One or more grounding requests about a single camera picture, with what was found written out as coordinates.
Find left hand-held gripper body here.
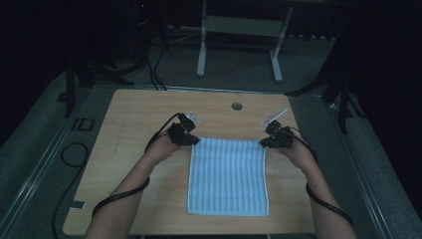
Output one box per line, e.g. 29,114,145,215
167,112,201,146

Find white metal table frame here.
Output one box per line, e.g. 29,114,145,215
196,0,295,84

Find black floor bracket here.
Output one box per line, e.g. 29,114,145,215
71,118,96,131

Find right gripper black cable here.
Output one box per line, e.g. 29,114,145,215
286,124,354,228

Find black hanging cables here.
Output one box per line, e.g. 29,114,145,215
145,41,168,92

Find person's left hand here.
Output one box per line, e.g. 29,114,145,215
144,130,182,164

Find metal floor rail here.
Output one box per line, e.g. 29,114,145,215
96,84,290,97
0,89,96,239
326,98,397,239

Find blue striped towel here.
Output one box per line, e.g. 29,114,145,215
186,136,271,217

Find black looped floor cable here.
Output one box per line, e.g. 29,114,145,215
51,142,90,239

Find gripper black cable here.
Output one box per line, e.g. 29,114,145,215
92,113,184,220
286,124,354,228

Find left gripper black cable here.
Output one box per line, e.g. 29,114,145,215
92,113,184,220

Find person's right hand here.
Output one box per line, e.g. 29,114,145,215
276,137,317,171

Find black metal stand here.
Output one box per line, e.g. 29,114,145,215
64,54,135,120
285,71,366,134

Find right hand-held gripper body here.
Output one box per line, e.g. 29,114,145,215
263,108,295,148

